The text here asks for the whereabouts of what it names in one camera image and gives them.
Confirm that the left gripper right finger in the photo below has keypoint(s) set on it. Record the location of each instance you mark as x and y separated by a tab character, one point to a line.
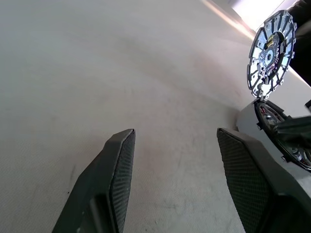
255	189

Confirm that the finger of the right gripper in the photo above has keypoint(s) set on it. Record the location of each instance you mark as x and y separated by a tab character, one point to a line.
303	48
296	129

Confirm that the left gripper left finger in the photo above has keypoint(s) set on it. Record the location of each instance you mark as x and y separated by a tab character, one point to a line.
97	189

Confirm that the motor stator housing with coils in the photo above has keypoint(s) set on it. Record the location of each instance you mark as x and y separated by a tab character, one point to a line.
263	114

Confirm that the motor rotor disc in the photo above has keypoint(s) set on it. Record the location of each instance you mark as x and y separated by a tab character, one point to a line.
267	58

